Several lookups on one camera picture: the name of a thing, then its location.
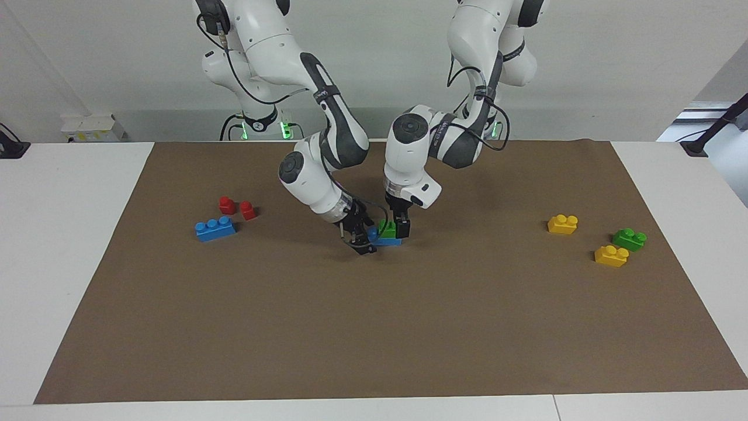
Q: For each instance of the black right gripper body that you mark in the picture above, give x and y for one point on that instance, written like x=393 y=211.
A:
x=353 y=217

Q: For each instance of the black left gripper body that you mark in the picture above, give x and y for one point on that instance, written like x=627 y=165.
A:
x=398 y=209

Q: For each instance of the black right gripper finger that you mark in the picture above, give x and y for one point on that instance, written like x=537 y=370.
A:
x=367 y=229
x=363 y=245

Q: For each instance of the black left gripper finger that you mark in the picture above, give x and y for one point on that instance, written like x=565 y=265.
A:
x=402 y=228

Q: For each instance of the green two-stud toy block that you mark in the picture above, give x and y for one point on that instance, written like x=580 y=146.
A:
x=629 y=240
x=387 y=229

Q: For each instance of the blue three-stud toy block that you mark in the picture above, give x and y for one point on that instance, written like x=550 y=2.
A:
x=387 y=241
x=215 y=229

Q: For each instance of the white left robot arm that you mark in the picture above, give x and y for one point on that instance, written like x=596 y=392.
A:
x=467 y=35

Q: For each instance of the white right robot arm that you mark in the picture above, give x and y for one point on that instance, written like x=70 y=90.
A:
x=274 y=52

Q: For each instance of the red one-stud toy block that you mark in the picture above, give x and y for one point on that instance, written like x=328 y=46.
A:
x=248 y=210
x=227 y=205

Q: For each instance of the yellow two-stud toy block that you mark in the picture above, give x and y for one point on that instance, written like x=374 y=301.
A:
x=563 y=224
x=611 y=256

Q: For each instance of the brown table mat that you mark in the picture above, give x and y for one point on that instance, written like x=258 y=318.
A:
x=374 y=327

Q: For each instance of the black stand pole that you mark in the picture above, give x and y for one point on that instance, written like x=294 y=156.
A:
x=710 y=128

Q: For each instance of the black table clamp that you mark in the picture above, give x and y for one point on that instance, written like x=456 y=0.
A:
x=13 y=146

